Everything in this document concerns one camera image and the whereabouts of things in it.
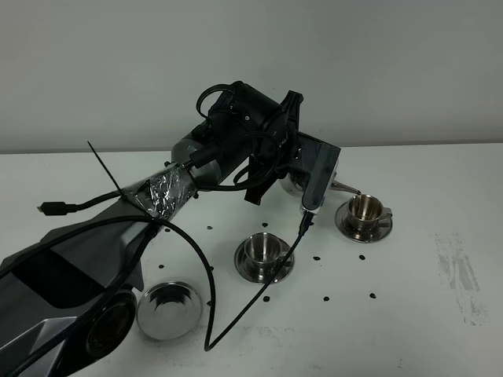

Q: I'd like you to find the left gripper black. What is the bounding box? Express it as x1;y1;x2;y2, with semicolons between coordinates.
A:
244;90;323;205

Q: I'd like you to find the stainless steel teapot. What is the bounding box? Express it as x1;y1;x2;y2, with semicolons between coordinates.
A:
280;172;362;197

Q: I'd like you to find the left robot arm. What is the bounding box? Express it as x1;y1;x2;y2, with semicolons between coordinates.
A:
1;81;340;376

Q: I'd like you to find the steel teapot coaster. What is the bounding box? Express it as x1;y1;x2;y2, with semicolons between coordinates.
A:
136;281;203;341

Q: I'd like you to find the near steel teacup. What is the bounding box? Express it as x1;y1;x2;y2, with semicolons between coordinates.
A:
244;232;289;271

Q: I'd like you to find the steel teacup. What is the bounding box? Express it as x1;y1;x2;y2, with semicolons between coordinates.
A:
244;232;289;271
346;194;392;231

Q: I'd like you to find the far steel teacup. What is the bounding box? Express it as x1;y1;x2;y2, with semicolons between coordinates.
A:
346;194;392;231

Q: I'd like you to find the near steel saucer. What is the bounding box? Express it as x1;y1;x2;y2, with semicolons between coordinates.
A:
234;239;295;284

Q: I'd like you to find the steel saucer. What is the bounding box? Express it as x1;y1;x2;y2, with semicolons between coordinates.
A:
234;239;295;284
335;203;393;243

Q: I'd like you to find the far steel saucer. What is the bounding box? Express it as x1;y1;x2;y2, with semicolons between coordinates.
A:
335;203;393;243

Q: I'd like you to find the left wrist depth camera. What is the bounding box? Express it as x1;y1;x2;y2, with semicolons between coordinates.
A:
301;141;340;213

